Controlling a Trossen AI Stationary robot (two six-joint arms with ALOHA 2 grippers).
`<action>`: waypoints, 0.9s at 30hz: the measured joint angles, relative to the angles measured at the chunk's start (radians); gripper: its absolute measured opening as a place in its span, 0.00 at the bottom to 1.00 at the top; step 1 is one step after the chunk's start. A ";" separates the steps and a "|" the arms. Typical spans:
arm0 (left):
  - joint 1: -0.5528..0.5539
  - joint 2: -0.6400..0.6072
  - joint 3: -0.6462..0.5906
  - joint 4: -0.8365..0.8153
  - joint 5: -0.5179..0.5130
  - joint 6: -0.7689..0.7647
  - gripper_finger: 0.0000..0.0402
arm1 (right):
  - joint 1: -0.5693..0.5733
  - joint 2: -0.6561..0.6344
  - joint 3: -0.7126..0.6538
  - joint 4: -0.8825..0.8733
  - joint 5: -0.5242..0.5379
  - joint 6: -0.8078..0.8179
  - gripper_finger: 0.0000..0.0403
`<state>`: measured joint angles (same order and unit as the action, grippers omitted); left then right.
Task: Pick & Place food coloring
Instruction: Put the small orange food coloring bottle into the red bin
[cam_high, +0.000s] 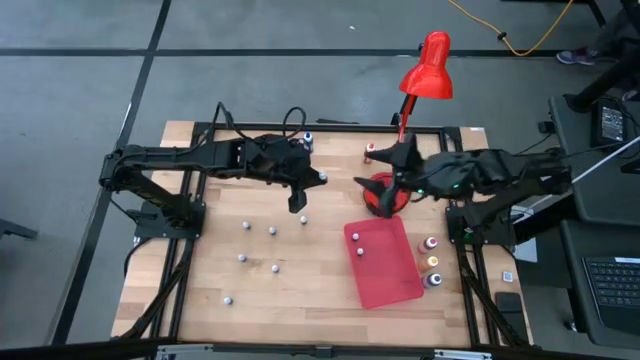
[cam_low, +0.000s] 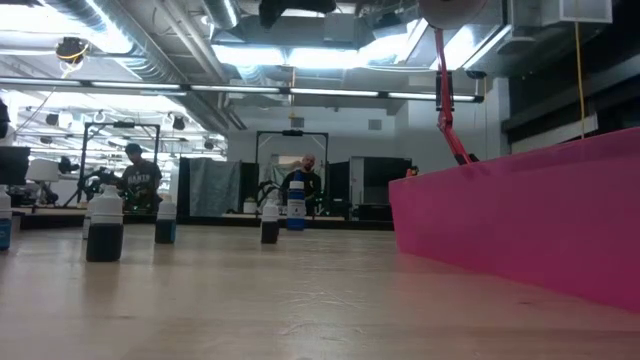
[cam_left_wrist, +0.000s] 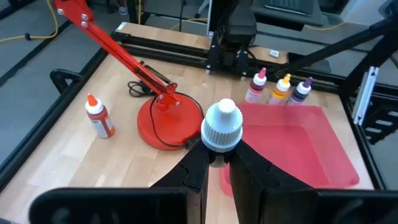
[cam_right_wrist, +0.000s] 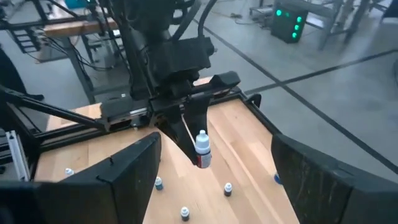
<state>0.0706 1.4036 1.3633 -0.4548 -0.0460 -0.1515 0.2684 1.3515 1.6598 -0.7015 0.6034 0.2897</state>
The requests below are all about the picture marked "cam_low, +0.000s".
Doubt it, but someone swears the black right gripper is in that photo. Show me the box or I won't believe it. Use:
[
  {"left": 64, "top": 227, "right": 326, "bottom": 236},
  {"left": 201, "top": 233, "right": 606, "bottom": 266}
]
[{"left": 258, "top": 0, "right": 337, "bottom": 29}]

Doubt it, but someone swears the large blue coloring bottle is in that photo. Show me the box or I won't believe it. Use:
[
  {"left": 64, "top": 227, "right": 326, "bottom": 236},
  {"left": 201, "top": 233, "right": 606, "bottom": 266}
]
[{"left": 286, "top": 171, "right": 307, "bottom": 232}]

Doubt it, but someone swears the small dark blue coloring bottle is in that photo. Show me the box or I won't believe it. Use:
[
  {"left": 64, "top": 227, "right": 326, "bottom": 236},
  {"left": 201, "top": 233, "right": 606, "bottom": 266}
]
[{"left": 154, "top": 194, "right": 178, "bottom": 245}]

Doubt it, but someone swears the pink translucent plastic bin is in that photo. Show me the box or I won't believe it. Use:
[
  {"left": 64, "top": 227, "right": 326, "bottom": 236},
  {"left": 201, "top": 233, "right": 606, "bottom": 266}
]
[{"left": 388, "top": 127, "right": 640, "bottom": 314}]

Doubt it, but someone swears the long ceiling light bar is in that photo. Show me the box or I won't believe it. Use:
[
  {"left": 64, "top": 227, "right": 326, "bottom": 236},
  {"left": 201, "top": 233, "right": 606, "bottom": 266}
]
[{"left": 0, "top": 75, "right": 485, "bottom": 104}]

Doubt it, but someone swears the person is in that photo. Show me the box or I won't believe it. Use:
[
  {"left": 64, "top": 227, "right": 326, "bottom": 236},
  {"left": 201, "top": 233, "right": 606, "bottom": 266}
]
[
  {"left": 118, "top": 142, "right": 164, "bottom": 212},
  {"left": 279, "top": 153, "right": 324, "bottom": 214}
]

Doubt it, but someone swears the red desk lamp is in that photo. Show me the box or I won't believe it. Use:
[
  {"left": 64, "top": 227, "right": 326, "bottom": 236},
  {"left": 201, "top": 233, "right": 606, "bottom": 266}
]
[{"left": 417, "top": 0, "right": 490, "bottom": 167}]

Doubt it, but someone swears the grey curtain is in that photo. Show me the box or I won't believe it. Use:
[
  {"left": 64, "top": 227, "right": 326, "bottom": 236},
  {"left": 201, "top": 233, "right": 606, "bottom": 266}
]
[{"left": 188, "top": 157, "right": 243, "bottom": 218}]

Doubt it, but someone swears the black cabinet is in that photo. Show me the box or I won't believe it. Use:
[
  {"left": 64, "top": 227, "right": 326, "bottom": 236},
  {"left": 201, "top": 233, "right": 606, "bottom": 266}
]
[{"left": 348, "top": 155, "right": 414, "bottom": 222}]

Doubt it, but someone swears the wooden background workbench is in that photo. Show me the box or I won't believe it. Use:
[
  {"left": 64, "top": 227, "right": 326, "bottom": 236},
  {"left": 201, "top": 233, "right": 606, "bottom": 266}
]
[
  {"left": 13, "top": 207, "right": 151, "bottom": 231},
  {"left": 177, "top": 213, "right": 396, "bottom": 232}
]

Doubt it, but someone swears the black computer monitor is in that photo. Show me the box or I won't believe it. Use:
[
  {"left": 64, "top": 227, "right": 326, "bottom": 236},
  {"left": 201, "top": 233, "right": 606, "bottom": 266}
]
[{"left": 0, "top": 145, "right": 32, "bottom": 187}]

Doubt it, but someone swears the silver ventilation duct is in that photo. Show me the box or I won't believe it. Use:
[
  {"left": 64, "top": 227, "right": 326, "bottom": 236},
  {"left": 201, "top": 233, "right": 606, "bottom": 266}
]
[{"left": 201, "top": 0, "right": 241, "bottom": 30}]

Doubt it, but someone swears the black metal station frame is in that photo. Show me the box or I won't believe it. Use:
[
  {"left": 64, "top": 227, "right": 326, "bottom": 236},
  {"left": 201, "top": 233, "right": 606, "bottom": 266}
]
[
  {"left": 255, "top": 129, "right": 330, "bottom": 217},
  {"left": 79, "top": 121, "right": 162, "bottom": 209}
]

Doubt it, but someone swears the black ceiling cord reel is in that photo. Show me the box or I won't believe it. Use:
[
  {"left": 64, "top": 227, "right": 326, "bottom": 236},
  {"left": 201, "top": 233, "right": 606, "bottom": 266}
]
[{"left": 53, "top": 35, "right": 91, "bottom": 65}]

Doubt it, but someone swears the yellow extension cable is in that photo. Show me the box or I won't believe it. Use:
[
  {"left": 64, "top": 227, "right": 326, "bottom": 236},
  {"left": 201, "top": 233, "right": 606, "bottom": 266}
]
[{"left": 573, "top": 22, "right": 587, "bottom": 140}]

